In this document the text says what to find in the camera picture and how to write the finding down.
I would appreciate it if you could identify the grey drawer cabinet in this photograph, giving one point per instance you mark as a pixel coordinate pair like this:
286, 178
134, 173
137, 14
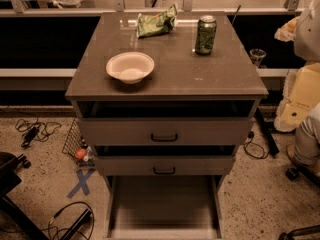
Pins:
179, 73

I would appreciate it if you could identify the open bottom drawer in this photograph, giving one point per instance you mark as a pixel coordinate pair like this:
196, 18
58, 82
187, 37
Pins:
163, 208

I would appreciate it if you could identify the white paper bowl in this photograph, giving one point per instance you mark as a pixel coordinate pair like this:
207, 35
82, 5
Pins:
130, 67

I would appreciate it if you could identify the green chip bag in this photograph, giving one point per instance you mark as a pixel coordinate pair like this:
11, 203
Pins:
154, 25

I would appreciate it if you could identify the orange ball in basket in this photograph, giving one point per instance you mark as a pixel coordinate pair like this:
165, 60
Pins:
80, 154

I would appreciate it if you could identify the green soda can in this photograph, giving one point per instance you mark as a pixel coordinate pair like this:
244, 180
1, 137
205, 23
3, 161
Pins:
206, 30

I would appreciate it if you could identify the blue tape cross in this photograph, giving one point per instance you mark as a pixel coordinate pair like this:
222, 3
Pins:
82, 185

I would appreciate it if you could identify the clear plastic cup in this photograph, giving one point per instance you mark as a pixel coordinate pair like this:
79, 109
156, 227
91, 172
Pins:
257, 55

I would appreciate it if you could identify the black table leg right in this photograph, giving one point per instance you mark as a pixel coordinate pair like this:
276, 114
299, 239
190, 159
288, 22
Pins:
273, 149

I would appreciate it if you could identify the middle drawer with handle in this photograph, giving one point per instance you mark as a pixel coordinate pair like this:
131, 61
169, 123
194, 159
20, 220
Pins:
164, 160

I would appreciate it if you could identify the drawer with handle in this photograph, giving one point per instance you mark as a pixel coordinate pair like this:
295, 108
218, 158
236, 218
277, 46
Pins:
151, 123
164, 160

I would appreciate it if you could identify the top drawer with handle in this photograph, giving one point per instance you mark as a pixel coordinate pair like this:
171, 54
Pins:
151, 123

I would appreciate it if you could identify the wire mesh basket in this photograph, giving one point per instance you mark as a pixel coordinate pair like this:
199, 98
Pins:
75, 141

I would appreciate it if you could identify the black power adapter with cable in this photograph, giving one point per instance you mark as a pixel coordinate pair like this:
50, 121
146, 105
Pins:
35, 130

